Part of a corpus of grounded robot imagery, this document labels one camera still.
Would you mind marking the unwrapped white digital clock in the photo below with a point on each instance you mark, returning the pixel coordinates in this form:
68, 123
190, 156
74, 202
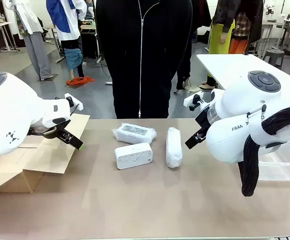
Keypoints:
133, 156

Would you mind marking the white background table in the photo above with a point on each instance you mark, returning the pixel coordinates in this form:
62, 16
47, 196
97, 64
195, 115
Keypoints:
224, 70

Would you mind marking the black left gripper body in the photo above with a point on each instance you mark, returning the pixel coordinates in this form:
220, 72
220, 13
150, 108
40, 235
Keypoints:
52, 132

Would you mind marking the person in black hoodie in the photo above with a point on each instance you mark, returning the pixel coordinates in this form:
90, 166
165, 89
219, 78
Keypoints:
124, 62

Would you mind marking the grey plastic stool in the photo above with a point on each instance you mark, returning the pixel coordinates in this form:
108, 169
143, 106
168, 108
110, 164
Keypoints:
274, 56

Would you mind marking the black hanging coat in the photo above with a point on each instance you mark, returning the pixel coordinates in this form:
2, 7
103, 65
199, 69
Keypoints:
202, 12

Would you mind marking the mannequin plaid shirt orange trousers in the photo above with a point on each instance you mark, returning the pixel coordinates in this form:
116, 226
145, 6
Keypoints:
238, 46

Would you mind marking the mannequin blue white jacket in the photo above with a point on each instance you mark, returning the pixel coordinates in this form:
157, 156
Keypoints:
67, 22

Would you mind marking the orange cloth on floor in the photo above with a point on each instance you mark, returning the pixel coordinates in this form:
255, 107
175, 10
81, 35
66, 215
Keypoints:
78, 81

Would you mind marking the mannequin white shirt grey trousers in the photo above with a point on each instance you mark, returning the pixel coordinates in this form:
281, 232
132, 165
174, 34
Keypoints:
38, 55

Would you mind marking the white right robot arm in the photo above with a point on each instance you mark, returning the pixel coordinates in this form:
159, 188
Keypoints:
234, 140

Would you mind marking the clear plastic bin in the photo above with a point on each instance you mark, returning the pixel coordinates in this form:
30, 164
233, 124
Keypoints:
284, 167

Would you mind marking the teal cloth wrap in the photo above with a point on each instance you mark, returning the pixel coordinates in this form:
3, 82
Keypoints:
73, 58

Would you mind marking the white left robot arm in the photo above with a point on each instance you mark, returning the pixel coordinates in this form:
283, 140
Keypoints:
10, 112

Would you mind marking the wide bubble-wrapped clock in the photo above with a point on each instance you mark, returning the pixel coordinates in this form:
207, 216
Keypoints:
132, 135

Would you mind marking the open cardboard box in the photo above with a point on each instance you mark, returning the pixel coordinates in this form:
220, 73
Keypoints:
52, 160

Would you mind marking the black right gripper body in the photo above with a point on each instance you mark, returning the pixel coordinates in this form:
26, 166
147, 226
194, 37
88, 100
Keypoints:
203, 120

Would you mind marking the mannequin dark jacket yellow apron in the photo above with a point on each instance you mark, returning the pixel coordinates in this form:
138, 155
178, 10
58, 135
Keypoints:
219, 40

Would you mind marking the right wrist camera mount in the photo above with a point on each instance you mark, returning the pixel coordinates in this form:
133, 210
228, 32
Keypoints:
188, 101

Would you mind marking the narrow bubble-wrapped clock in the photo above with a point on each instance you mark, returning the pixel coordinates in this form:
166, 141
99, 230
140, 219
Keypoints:
174, 150

